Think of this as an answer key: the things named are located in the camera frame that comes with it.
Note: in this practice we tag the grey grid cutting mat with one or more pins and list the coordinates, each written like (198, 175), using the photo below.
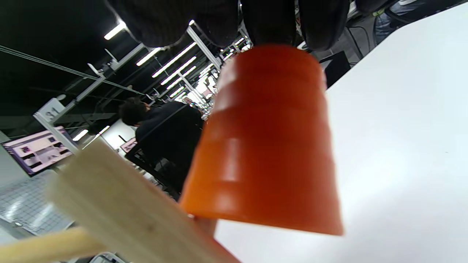
(25, 204)

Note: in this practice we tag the computer monitor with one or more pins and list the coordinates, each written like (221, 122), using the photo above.
(36, 149)

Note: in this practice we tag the row of ceiling light strips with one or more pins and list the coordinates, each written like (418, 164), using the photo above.
(175, 58)

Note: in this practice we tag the person's right hand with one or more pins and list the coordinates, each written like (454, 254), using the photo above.
(182, 22)

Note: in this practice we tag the white sign post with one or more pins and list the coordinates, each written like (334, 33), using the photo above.
(51, 111)

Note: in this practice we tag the orange plastic cup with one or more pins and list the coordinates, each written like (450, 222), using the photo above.
(267, 146)

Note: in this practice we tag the wooden cup rack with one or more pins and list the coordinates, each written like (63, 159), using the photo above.
(120, 208)

